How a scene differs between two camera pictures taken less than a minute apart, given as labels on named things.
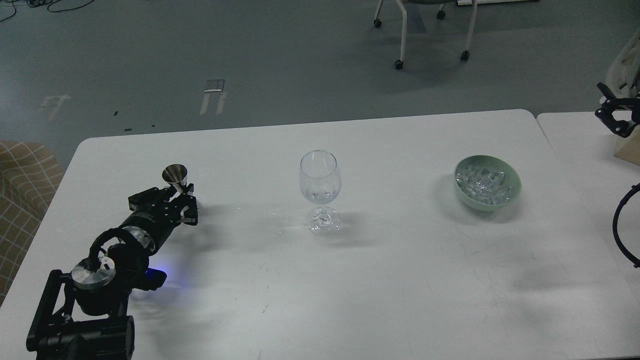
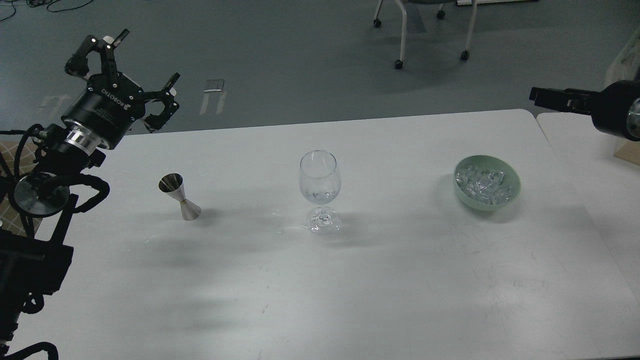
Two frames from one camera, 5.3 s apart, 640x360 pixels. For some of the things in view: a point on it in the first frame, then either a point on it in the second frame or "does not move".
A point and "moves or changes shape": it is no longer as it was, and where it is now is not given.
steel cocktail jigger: [176, 174] moves or changes shape
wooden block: [628, 148] does not move
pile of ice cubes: [483, 186] does not move
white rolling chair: [465, 54] does not move
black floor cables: [36, 3] does not move
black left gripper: [152, 219] to [111, 102]
